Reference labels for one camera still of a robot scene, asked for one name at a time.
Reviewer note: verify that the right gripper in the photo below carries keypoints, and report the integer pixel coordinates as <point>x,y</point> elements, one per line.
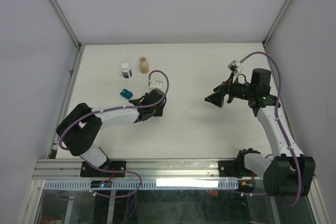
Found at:
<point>217,98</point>

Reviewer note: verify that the clear bottle with orange pills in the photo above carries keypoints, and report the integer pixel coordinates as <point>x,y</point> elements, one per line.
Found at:
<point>143,64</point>

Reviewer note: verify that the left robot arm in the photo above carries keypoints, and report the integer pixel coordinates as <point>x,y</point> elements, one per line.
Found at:
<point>78,131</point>

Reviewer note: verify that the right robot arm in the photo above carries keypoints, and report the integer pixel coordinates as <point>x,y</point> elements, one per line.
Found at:
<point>289,172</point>

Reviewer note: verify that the blue pill box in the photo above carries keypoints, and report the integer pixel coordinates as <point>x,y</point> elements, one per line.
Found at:
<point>126,94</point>

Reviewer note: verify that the white cap pill bottle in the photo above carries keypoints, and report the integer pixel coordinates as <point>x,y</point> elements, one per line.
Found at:
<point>126,70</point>

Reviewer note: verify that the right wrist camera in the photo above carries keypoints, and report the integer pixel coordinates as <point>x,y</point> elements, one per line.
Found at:
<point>235,67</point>

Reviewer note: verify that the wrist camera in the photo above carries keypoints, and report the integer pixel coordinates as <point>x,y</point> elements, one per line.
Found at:
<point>154,84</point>
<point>235,67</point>

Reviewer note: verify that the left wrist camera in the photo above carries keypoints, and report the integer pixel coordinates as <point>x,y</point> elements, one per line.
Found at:
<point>154,84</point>

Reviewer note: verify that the right aluminium frame post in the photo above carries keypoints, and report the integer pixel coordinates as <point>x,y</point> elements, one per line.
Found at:
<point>276,22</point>

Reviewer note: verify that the aluminium frame post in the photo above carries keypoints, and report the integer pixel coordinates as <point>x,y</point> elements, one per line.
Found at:
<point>65,23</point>
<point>276,22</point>

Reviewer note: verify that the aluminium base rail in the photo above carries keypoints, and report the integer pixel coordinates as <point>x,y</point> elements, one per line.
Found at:
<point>148,168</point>

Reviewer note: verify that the white slotted cable duct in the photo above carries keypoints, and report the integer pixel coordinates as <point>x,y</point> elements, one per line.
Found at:
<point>146,184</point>

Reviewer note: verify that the left aluminium frame post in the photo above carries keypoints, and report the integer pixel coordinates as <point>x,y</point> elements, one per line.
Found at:
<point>65,23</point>

